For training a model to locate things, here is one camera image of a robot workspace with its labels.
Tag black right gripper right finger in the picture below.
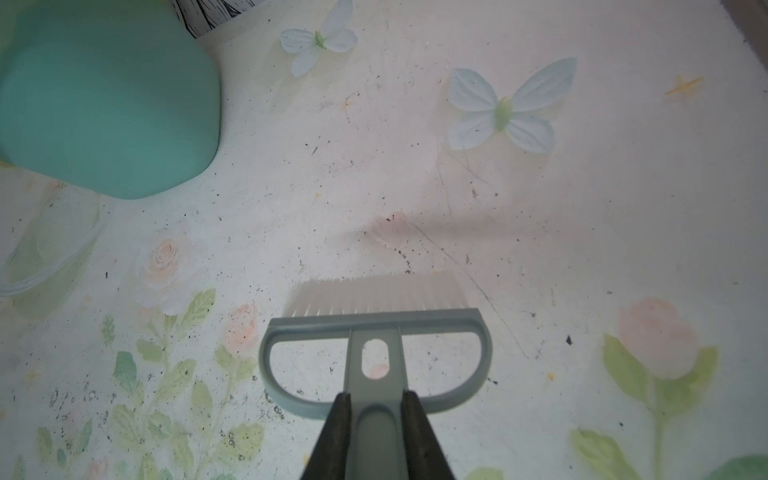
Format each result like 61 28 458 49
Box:
400 391 455 480

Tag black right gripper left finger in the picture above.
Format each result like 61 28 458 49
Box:
301 392 352 480

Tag grey-green hand brush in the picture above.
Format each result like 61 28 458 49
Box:
258 272 493 479

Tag green plastic trash bin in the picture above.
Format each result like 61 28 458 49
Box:
1 1 221 199

